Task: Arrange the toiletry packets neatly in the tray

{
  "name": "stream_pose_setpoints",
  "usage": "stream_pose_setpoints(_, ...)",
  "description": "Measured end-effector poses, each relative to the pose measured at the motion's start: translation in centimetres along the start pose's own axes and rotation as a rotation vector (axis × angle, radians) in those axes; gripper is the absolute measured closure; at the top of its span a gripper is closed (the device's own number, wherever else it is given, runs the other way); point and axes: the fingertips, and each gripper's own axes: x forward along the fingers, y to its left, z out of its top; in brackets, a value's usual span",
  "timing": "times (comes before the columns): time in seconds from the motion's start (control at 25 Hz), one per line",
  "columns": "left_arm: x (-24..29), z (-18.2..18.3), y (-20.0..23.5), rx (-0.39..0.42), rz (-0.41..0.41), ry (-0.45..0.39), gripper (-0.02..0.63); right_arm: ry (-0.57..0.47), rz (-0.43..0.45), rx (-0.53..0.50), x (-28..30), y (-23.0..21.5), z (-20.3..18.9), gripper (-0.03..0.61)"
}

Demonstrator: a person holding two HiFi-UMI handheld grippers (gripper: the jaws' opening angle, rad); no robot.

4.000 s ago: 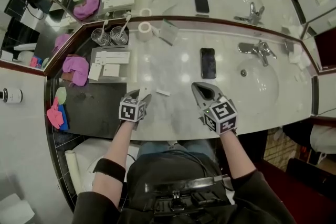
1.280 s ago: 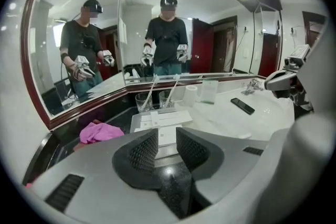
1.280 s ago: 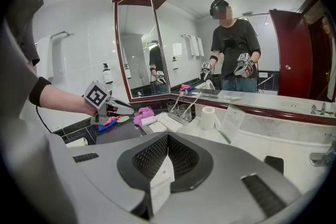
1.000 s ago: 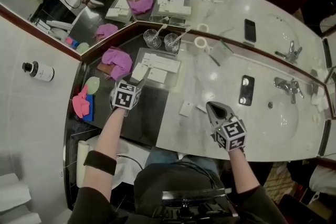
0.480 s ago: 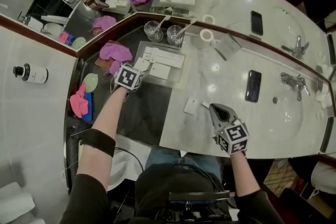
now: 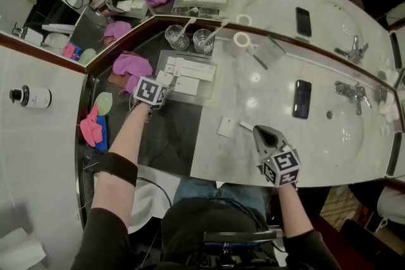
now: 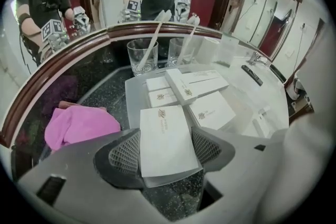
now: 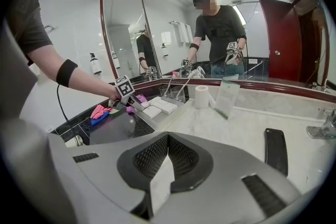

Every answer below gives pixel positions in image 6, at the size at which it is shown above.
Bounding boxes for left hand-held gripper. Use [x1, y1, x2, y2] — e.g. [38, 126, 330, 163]
[132, 75, 173, 110]

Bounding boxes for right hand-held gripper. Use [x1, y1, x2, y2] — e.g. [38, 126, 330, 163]
[252, 124, 302, 188]

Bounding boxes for group of white sachets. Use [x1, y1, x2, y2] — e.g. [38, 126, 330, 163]
[163, 56, 218, 96]

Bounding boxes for black forearm band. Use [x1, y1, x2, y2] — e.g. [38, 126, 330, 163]
[99, 152, 139, 187]

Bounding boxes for person's left forearm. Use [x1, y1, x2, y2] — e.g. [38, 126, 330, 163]
[90, 102, 152, 228]

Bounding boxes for person's right forearm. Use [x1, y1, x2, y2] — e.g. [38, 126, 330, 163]
[277, 182, 315, 238]

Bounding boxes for purple cloth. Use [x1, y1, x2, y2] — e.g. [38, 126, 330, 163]
[112, 52, 154, 94]

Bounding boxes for brown cloth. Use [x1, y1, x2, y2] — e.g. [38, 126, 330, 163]
[107, 72, 127, 89]

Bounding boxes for pale green round pad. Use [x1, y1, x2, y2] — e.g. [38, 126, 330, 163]
[94, 91, 114, 116]

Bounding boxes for black smartphone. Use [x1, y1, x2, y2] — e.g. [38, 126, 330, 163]
[292, 79, 313, 120]

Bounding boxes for glass tumbler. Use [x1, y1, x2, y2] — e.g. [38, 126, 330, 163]
[192, 28, 216, 55]
[164, 24, 190, 51]

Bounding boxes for clear plastic tray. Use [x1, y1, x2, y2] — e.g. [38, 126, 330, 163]
[156, 49, 219, 101]

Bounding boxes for blue cloth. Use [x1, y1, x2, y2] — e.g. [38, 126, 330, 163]
[94, 115, 109, 151]

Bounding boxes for white sink basin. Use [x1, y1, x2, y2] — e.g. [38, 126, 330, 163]
[316, 101, 366, 168]

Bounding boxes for person's blue jeans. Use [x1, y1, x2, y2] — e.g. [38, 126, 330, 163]
[173, 178, 266, 216]

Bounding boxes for chrome faucet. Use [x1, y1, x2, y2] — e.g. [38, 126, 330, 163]
[333, 80, 373, 116]

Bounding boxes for white toilet paper roll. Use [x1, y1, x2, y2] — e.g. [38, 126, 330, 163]
[233, 31, 252, 56]

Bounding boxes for person's dark shirt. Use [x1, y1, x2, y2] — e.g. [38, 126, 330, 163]
[71, 197, 342, 270]

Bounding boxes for white pump bottle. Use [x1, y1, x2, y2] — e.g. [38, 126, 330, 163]
[8, 85, 53, 110]

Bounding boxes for white folded towel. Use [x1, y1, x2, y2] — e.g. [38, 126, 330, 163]
[378, 93, 401, 123]

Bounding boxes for white fabric bundle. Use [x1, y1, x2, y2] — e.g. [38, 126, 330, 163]
[376, 185, 405, 219]

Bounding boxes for black cable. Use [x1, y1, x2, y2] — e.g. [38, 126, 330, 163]
[135, 176, 173, 209]
[202, 197, 270, 231]

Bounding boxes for black chest camera mount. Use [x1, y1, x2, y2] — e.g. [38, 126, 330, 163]
[186, 229, 284, 270]

